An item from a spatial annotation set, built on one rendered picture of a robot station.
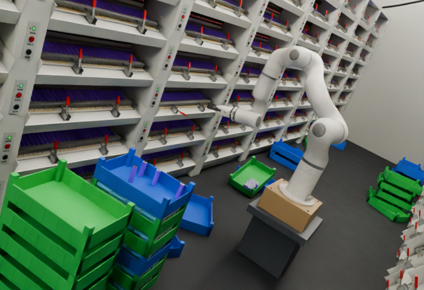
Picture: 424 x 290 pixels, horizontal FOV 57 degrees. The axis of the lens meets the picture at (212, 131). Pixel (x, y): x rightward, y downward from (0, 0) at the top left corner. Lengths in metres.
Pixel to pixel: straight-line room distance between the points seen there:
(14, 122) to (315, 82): 1.31
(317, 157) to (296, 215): 0.29
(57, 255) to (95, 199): 0.22
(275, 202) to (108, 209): 0.92
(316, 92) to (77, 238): 1.29
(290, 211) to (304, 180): 0.16
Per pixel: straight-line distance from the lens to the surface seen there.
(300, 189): 1.96
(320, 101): 1.94
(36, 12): 1.37
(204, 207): 2.34
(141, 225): 1.39
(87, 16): 1.53
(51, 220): 1.16
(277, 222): 1.93
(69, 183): 1.36
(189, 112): 2.23
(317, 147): 1.88
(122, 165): 1.57
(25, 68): 1.42
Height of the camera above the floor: 1.11
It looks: 18 degrees down
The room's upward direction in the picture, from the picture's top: 22 degrees clockwise
